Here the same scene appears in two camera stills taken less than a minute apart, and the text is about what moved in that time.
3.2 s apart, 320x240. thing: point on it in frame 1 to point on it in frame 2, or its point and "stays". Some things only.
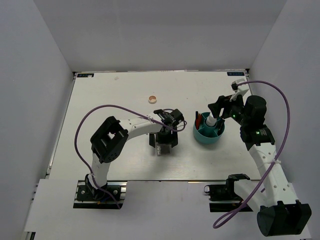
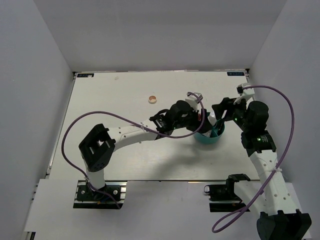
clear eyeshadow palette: [163, 149] to [208, 133]
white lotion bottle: [210, 120] stays
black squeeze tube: [220, 126] stays
